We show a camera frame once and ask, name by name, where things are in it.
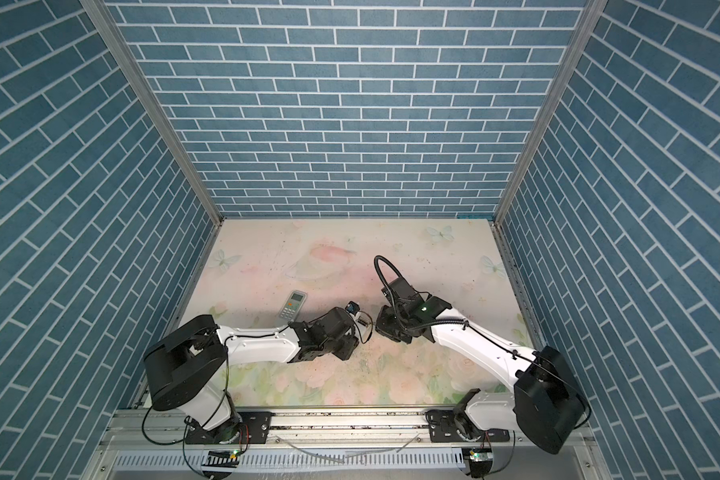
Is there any white remote control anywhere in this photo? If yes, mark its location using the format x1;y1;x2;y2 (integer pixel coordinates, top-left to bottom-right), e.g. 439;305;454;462
278;290;307;322

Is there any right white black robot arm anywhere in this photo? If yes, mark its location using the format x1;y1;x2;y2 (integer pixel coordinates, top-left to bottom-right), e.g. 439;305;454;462
376;277;591;454

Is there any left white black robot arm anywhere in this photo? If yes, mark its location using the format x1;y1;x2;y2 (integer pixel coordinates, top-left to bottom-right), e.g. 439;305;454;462
143;302;360;430

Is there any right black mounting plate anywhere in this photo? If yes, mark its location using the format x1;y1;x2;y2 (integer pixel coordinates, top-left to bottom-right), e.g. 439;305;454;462
424;409;511;443

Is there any black mounting plate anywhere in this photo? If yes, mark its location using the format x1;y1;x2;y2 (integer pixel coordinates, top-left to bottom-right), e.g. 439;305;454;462
424;409;511;443
185;411;273;447

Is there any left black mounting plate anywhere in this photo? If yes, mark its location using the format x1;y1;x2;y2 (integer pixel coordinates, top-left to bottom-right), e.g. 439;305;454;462
185;411;273;447

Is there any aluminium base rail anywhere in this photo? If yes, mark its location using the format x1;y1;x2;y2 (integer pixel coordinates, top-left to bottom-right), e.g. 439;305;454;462
82;406;610;479

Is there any right aluminium corner post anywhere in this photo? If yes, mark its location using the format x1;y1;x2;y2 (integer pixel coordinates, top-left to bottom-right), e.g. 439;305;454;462
494;0;607;228

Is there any aluminium corner post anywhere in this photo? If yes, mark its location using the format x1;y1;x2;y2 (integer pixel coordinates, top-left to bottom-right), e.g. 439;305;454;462
494;0;607;228
80;0;223;227

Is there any left aluminium corner post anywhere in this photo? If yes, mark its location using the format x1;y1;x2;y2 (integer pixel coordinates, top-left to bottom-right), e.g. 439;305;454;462
80;0;223;227

